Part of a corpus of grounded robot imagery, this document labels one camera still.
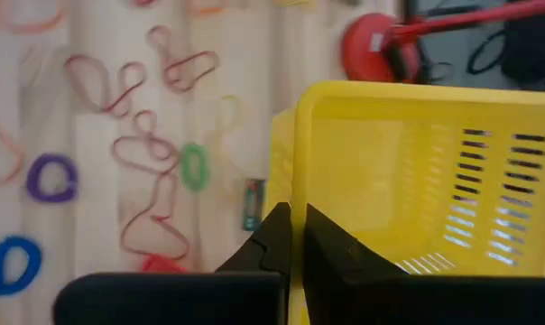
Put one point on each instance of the yellow plastic basket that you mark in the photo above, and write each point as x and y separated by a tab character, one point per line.
367	171

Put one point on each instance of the green coil wristband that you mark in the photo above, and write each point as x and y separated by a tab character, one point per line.
183	168

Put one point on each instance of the orange rubber band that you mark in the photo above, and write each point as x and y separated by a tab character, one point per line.
19	158
38	29
207	10

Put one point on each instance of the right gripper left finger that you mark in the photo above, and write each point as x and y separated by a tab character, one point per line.
272	244

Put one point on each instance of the red desk lamp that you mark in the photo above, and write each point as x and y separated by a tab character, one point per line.
363	49

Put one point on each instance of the yellow rubber band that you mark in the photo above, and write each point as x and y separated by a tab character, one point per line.
234	100
295	3

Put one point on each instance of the red rubber band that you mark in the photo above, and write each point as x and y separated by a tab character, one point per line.
144	2
150	137
111	107
169	67
160	219

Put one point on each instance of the purple coil wristband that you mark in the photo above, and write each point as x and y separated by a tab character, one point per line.
33	180

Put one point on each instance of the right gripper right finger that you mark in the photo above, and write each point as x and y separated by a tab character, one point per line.
331	253

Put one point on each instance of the yellow green crayon box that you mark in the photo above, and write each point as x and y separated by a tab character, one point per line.
253	205

